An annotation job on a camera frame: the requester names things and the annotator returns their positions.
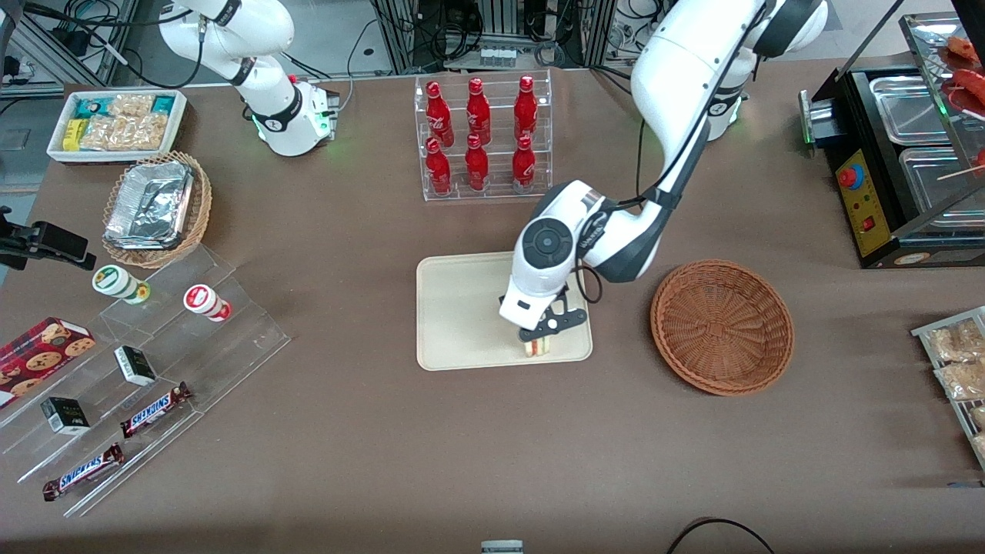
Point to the red lid yogurt cup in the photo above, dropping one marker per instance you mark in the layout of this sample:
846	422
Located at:
202	300

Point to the triangular sandwich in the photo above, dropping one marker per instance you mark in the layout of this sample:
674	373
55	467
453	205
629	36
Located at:
539	351

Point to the beige plastic serving tray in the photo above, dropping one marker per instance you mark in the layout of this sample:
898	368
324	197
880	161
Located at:
462	308

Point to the green lid yogurt cup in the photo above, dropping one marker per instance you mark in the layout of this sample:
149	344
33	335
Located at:
115	281

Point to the small black carton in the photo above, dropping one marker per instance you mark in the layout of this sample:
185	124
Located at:
65	415
135	365

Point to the round brown wicker basket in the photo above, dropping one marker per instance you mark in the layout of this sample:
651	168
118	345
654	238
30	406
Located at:
719	327

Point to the small grey device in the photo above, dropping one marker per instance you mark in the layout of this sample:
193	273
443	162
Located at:
502	548

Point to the oval wicker basket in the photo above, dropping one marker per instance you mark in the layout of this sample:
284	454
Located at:
198	208

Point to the steel pan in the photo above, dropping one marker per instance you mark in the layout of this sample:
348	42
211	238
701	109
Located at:
908	108
935	188

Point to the red sausage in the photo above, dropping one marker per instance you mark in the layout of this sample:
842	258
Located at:
968	86
962	48

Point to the yellow snack packet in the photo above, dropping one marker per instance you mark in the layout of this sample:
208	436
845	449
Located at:
74	135

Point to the aluminium foil container stack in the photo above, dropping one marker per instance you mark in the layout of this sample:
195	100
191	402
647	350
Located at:
150	204

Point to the aluminium frame equipment rack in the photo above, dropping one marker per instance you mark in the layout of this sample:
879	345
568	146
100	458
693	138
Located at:
500	23

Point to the teal snack packet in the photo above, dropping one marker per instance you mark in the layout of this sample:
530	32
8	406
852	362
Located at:
92	108
164	104

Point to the black hot dog roller machine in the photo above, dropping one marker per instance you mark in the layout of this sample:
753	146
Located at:
862	208

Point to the clear acrylic bottle rack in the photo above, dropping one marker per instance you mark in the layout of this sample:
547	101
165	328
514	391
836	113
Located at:
500	185

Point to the white rectangular snack bin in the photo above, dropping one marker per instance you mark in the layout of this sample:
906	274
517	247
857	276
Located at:
58	154

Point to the Snickers chocolate bar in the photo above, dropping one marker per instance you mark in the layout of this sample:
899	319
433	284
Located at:
83	472
154	409

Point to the red cola bottle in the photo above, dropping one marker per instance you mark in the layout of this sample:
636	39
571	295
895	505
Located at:
439	169
525	108
524	165
478	111
439	115
477	165

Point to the clear acrylic stepped display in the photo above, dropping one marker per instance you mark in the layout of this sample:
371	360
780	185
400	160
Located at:
231	338

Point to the red cookie box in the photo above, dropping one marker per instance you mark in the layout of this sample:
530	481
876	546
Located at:
42	350

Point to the small clear rice cracker bag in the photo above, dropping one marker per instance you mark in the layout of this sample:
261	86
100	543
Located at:
131	105

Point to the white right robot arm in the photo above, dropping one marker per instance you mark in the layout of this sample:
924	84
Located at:
269	115

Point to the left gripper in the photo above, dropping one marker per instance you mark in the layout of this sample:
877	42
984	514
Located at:
502	298

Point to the large clear rice cracker bag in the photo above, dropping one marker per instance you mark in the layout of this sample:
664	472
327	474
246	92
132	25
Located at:
123	132

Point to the aluminium frame rail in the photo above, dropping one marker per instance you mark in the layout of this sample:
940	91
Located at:
92	46

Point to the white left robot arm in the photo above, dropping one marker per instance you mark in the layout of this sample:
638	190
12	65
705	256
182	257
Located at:
677	69

